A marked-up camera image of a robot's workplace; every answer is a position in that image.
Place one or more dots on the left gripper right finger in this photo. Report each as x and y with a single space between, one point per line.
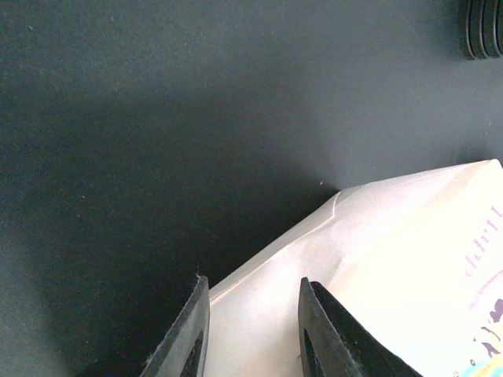
333 343

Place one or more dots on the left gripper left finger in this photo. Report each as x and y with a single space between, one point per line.
183 349

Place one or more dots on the white printed paper bag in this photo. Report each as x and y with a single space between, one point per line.
417 260

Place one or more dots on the black lid stack left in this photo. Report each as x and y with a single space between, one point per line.
480 25

